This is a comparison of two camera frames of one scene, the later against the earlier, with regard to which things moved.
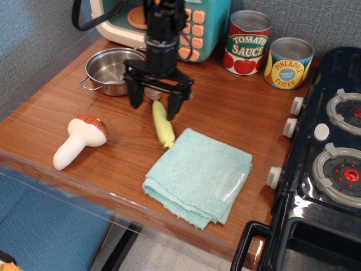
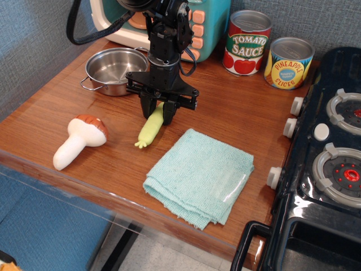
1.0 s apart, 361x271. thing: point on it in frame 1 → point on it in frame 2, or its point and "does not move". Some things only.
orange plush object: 9,266 does not move
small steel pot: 106,71 does not move
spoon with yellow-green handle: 163,126 → 152,127
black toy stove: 316,224 does not move
